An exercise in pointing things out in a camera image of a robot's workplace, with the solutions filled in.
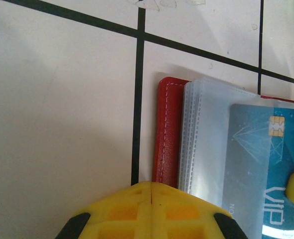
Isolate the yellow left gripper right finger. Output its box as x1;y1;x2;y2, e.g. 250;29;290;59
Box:
150;183;247;239

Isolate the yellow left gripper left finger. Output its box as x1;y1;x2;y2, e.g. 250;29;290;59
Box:
54;181;151;239

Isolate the blue credit card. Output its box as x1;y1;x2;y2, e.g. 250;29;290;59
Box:
221;103;294;239

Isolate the red card holder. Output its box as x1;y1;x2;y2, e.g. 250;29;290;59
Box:
151;76;294;239

